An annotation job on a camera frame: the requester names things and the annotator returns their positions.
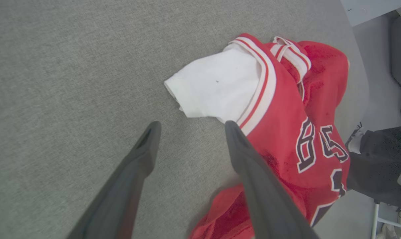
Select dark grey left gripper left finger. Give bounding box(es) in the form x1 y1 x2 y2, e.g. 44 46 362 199
67 121 162 239

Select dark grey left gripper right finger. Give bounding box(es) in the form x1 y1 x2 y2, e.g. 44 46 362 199
224 120 320 239

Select red basketball jersey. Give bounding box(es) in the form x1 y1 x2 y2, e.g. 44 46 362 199
164 33 351 239

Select grey white sneaker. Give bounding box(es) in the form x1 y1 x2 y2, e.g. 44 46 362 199
345 122 365 155

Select white metal rack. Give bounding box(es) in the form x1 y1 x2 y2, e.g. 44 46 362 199
370 201 401 239

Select grey fabric sofa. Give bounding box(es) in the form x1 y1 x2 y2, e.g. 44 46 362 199
0 0 370 239

